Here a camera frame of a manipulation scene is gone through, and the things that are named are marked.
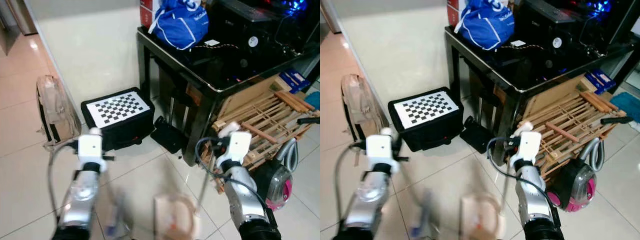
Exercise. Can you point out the folded wooden rack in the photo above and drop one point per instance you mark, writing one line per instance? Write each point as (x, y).
(565, 117)
(260, 117)

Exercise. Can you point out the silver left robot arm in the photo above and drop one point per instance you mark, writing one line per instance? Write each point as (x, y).
(367, 200)
(80, 200)

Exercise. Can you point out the blue printed box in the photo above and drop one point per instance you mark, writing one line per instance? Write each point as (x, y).
(600, 80)
(294, 80)

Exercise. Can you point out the black glossy table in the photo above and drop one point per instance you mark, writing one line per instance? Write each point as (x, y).
(210, 75)
(515, 75)

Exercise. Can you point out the broom with blue bristles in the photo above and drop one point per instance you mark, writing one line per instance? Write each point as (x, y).
(117, 220)
(424, 220)

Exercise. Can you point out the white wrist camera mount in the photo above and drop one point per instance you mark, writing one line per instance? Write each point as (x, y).
(529, 147)
(237, 147)
(380, 147)
(90, 146)

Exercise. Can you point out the black computer case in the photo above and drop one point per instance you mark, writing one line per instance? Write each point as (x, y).
(260, 25)
(565, 25)

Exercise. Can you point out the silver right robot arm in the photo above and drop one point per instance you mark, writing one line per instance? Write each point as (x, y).
(245, 200)
(532, 200)

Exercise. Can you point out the blue fabric bag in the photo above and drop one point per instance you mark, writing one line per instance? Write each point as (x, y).
(177, 25)
(484, 25)

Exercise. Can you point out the red cardboard box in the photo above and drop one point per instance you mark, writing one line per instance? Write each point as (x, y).
(146, 12)
(452, 12)

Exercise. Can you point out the grey and pink vacuum cleaner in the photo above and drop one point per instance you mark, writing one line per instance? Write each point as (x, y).
(277, 185)
(575, 187)

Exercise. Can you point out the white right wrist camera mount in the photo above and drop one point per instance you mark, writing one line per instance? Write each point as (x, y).
(237, 147)
(529, 147)

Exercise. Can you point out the teal floor mat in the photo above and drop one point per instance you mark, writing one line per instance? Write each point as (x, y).
(313, 100)
(626, 105)

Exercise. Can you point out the black box with checkerboard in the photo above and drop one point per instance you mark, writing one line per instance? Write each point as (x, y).
(427, 117)
(120, 117)

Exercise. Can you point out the black power adapter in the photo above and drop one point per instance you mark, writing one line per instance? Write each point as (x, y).
(476, 136)
(169, 136)

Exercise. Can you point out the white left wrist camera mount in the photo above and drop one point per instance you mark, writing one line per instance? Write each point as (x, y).
(90, 146)
(380, 147)

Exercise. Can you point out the small white card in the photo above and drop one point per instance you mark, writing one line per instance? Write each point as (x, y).
(212, 43)
(517, 43)

